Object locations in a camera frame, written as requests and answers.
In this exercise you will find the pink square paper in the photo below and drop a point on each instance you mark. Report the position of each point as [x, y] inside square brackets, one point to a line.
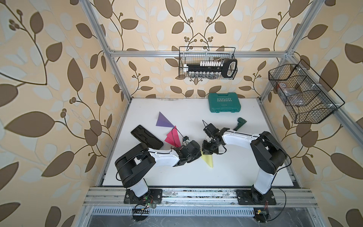
[172, 138]

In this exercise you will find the green black pipe wrench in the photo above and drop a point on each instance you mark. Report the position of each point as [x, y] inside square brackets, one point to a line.
[240, 122]

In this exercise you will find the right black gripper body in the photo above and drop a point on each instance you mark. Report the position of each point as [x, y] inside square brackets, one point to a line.
[210, 147]

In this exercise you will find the plastic bag in basket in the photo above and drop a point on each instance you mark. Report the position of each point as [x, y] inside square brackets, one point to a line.
[291, 97]

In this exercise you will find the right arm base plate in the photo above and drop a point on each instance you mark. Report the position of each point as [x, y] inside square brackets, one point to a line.
[254, 197]

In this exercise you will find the black wire basket right wall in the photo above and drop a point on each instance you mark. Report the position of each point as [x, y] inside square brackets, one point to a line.
[321, 100]

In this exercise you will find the aluminium front rail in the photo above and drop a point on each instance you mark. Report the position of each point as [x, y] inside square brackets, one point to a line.
[203, 197]

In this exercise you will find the black flat tray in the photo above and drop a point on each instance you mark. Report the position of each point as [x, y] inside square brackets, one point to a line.
[145, 136]

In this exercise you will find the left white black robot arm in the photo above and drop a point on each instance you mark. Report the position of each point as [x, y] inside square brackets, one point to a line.
[137, 162]

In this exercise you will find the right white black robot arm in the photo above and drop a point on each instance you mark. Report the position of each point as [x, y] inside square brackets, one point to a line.
[269, 154]

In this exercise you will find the black socket holder tool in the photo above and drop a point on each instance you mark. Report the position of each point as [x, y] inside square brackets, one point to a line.
[222, 69]

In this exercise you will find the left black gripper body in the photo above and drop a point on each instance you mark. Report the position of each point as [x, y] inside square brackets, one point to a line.
[196, 155]

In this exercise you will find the purple square paper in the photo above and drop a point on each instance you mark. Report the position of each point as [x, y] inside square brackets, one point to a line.
[162, 121]

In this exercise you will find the green tool case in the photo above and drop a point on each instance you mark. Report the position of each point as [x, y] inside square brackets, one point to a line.
[224, 102]

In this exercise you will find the black wire basket wall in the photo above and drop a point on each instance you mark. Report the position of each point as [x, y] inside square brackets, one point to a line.
[196, 54]
[321, 100]

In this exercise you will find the black wire basket back wall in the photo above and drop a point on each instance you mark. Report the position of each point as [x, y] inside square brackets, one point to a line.
[196, 54]

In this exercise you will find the yellow square paper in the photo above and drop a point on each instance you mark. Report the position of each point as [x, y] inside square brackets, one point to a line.
[208, 159]

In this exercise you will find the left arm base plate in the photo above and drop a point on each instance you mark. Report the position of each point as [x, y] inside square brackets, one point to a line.
[153, 196]

